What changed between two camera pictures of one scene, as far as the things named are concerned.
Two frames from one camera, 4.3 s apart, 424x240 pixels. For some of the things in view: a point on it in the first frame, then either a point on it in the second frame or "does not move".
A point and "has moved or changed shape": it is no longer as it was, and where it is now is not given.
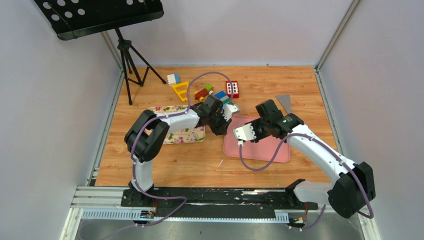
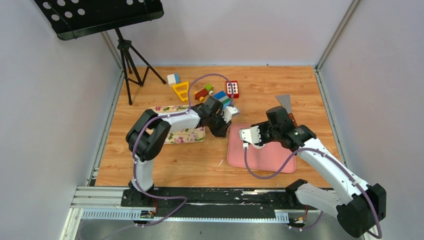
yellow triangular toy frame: (182, 91) does not move
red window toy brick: (235, 89) does not move
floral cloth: (193, 135) does not move
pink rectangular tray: (262, 151) has moved or changed shape
